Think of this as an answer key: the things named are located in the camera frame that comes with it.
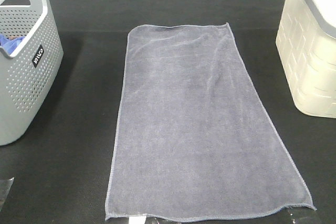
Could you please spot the grey towel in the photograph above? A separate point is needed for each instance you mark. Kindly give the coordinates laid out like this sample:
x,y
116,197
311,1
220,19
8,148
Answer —
x,y
193,139

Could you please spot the blue towel in basket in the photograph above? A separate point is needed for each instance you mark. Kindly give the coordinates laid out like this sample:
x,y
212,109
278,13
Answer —
x,y
9,44

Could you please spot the cream white laundry basket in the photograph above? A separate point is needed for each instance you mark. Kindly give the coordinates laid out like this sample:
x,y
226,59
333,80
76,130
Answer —
x,y
306,45

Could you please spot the grey perforated laundry basket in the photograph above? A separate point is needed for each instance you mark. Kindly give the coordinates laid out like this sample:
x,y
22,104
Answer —
x,y
27,73

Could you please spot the black table mat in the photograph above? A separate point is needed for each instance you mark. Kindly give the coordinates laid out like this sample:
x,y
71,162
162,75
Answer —
x,y
61,165

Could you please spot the centre clear tape strip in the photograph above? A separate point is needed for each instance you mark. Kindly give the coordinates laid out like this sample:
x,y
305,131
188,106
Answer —
x,y
137,219

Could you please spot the clear tape strip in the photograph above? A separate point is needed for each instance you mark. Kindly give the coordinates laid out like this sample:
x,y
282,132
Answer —
x,y
137,219
5,186

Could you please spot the left clear tape strip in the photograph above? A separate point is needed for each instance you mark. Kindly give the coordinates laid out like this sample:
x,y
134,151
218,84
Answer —
x,y
5,186

